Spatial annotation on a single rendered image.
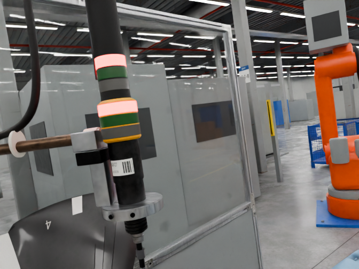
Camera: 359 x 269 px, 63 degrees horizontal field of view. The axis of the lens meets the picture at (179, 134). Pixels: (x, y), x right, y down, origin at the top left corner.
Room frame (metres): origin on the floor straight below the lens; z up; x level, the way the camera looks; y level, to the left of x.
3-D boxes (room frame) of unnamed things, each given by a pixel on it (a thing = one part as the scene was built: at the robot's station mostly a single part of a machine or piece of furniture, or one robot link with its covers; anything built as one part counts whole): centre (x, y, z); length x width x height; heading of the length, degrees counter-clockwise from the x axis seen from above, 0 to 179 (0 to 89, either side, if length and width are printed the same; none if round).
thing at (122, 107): (0.33, 0.06, 1.57); 0.04 x 0.04 x 0.01
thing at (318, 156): (6.64, -3.63, 0.49); 1.27 x 0.88 x 0.98; 126
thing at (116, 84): (0.33, 0.06, 1.60); 0.03 x 0.03 x 0.01
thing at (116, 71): (0.33, 0.06, 1.61); 0.03 x 0.03 x 0.01
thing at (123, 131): (0.33, 0.06, 1.55); 0.04 x 0.04 x 0.01
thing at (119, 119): (0.33, 0.06, 1.56); 0.04 x 0.04 x 0.01
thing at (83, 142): (0.33, 0.07, 1.50); 0.09 x 0.07 x 0.10; 79
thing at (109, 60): (0.33, 0.06, 1.62); 0.03 x 0.03 x 0.01
